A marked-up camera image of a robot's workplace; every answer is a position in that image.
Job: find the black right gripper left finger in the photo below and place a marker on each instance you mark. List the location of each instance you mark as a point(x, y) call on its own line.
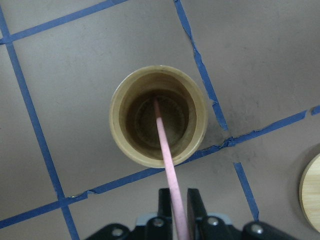
point(165, 205)

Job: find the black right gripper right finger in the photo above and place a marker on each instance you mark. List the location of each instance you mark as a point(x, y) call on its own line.
point(196, 210)

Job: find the wooden cup tree stand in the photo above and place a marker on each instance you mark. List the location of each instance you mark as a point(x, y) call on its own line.
point(309, 192)

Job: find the bamboo chopstick holder cup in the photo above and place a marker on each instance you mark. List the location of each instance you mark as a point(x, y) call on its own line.
point(151, 92)

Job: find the pink chopstick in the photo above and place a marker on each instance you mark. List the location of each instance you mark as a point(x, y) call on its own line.
point(180, 219)

